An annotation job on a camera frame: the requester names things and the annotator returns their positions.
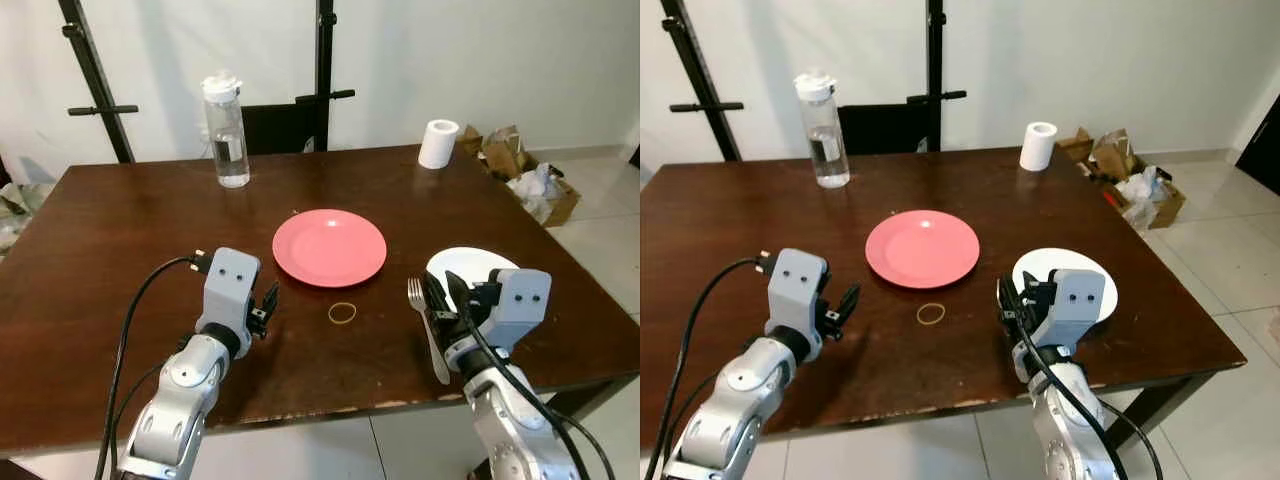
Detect silver metal fork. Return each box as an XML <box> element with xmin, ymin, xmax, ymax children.
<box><xmin>407</xmin><ymin>278</ymin><xmax>452</xmax><ymax>385</ymax></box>

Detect white round plate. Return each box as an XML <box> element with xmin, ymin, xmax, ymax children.
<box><xmin>1012</xmin><ymin>248</ymin><xmax>1118</xmax><ymax>324</ymax></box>
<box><xmin>426</xmin><ymin>247</ymin><xmax>521</xmax><ymax>303</ymax></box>

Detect pink round plate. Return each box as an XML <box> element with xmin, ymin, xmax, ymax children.
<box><xmin>272</xmin><ymin>208</ymin><xmax>388</xmax><ymax>289</ymax></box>
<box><xmin>865</xmin><ymin>210</ymin><xmax>981</xmax><ymax>290</ymax></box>

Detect dark brown wooden table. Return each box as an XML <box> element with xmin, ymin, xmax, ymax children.
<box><xmin>0</xmin><ymin>145</ymin><xmax>641</xmax><ymax>463</ymax></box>
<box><xmin>640</xmin><ymin>148</ymin><xmax>1249</xmax><ymax>453</ymax></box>

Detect crumpled white plastic wrap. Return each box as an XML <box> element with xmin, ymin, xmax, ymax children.
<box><xmin>508</xmin><ymin>163</ymin><xmax>567</xmax><ymax>213</ymax></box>
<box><xmin>1118</xmin><ymin>165</ymin><xmax>1174</xmax><ymax>208</ymax></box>

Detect open brown cardboard box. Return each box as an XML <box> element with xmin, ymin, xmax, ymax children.
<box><xmin>1110</xmin><ymin>165</ymin><xmax>1188</xmax><ymax>231</ymax></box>
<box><xmin>505</xmin><ymin>165</ymin><xmax>582</xmax><ymax>228</ymax></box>

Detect white paper towel roll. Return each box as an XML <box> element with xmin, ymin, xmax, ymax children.
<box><xmin>1020</xmin><ymin>121</ymin><xmax>1059</xmax><ymax>172</ymax></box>
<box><xmin>417</xmin><ymin>119</ymin><xmax>461</xmax><ymax>170</ymax></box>

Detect crumpled brown cardboard piece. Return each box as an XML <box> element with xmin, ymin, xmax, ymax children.
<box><xmin>480</xmin><ymin>125</ymin><xmax>536</xmax><ymax>181</ymax></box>
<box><xmin>1090</xmin><ymin>128</ymin><xmax>1141</xmax><ymax>183</ymax></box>

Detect clear plastic water bottle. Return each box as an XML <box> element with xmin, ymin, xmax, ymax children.
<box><xmin>795</xmin><ymin>70</ymin><xmax>851</xmax><ymax>190</ymax></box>
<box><xmin>201</xmin><ymin>70</ymin><xmax>251</xmax><ymax>190</ymax></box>

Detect black chair back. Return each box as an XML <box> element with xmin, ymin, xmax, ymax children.
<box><xmin>243</xmin><ymin>100</ymin><xmax>321</xmax><ymax>155</ymax></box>
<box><xmin>838</xmin><ymin>103</ymin><xmax>926</xmax><ymax>156</ymax></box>

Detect crumpled grey plastic bag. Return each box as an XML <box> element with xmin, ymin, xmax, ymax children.
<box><xmin>0</xmin><ymin>155</ymin><xmax>56</xmax><ymax>253</ymax></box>

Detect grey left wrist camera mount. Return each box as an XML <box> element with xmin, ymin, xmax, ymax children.
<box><xmin>765</xmin><ymin>248</ymin><xmax>831</xmax><ymax>336</ymax></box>
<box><xmin>195</xmin><ymin>248</ymin><xmax>263</xmax><ymax>336</ymax></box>

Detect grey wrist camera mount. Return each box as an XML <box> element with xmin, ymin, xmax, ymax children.
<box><xmin>765</xmin><ymin>248</ymin><xmax>831</xmax><ymax>336</ymax></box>
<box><xmin>487</xmin><ymin>268</ymin><xmax>553</xmax><ymax>351</ymax></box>
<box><xmin>1050</xmin><ymin>268</ymin><xmax>1107</xmax><ymax>347</ymax></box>
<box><xmin>195</xmin><ymin>248</ymin><xmax>263</xmax><ymax>336</ymax></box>

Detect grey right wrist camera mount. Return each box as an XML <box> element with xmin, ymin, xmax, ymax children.
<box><xmin>487</xmin><ymin>268</ymin><xmax>553</xmax><ymax>351</ymax></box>
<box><xmin>1050</xmin><ymin>268</ymin><xmax>1107</xmax><ymax>347</ymax></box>

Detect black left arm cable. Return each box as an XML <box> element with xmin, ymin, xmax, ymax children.
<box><xmin>645</xmin><ymin>252</ymin><xmax>779</xmax><ymax>480</ymax></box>
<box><xmin>95</xmin><ymin>250</ymin><xmax>211</xmax><ymax>480</ymax></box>

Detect black upright frame pole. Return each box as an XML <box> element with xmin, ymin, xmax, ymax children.
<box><xmin>296</xmin><ymin>0</ymin><xmax>357</xmax><ymax>153</ymax></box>
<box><xmin>905</xmin><ymin>0</ymin><xmax>969</xmax><ymax>153</ymax></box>

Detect black slanted frame pole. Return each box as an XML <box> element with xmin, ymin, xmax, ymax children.
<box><xmin>660</xmin><ymin>0</ymin><xmax>746</xmax><ymax>163</ymax></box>
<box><xmin>58</xmin><ymin>0</ymin><xmax>140</xmax><ymax>164</ymax></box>

